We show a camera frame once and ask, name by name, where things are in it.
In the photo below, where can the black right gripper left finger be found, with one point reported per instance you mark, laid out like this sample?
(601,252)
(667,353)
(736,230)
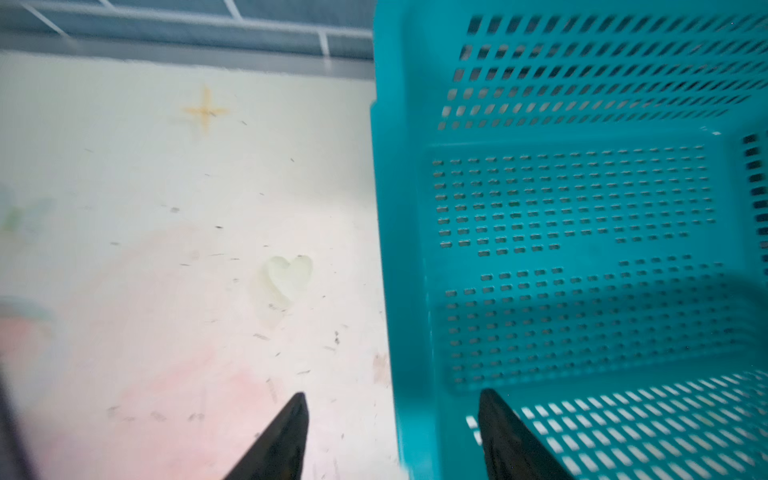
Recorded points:
(279,451)

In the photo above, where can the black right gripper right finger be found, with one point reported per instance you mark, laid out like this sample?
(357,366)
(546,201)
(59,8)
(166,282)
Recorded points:
(511,450)

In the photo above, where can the teal plastic basket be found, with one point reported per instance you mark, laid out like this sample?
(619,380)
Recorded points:
(572,205)

